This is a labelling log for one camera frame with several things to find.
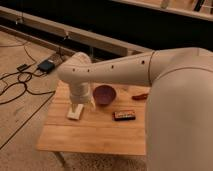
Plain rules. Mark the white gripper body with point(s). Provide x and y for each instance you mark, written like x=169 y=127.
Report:
x=85 y=98

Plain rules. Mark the white sponge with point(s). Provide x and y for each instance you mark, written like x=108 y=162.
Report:
x=75 y=111

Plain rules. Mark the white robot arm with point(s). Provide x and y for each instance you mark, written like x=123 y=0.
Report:
x=179 y=108

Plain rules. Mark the purple bowl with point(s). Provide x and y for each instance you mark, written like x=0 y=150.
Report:
x=104 y=95

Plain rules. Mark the black power adapter box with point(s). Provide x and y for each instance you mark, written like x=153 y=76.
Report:
x=46 y=66

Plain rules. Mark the black and red box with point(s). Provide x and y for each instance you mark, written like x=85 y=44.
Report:
x=124 y=115

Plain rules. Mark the wooden table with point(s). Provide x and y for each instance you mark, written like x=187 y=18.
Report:
x=96 y=131

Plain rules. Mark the small black plug block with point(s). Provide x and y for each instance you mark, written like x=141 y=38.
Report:
x=23 y=67

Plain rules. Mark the red sausage toy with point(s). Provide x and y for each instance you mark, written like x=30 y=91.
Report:
x=140 y=97

